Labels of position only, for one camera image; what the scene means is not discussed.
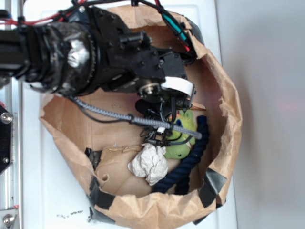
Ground red and green wires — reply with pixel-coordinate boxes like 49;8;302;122
133;0;196;60

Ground dark blue rope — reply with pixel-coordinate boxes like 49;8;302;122
152;115;210;196

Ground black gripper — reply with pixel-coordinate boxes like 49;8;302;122
88;7;195;108

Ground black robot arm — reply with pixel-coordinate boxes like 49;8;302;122
0;5;195;109

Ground brown paper bag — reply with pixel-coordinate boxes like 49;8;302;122
39;5;243;229

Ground green plush toy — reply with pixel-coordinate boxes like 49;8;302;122
164;110;197;160

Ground metal corner bracket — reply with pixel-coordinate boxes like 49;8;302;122
0;209;20;229

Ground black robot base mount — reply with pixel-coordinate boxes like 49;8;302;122
0;105;13;175

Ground aluminium frame rail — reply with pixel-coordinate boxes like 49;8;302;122
0;80;23;229

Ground grey braided cable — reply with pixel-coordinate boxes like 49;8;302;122
71;95;202;140

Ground crumpled white paper ball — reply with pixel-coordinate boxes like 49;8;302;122
127;143;168;186

